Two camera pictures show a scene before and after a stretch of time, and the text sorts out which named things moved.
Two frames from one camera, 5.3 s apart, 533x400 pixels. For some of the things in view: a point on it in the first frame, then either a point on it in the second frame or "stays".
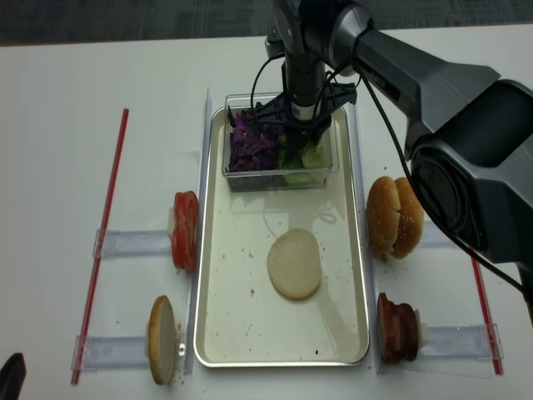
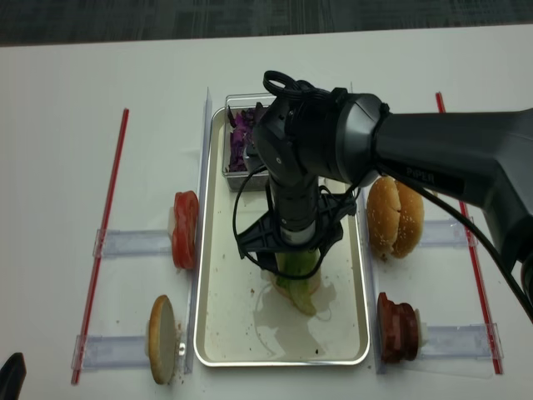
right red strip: [486, 319] stays
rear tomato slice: [184, 238] stays
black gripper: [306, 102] → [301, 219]
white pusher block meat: [422, 330] stays
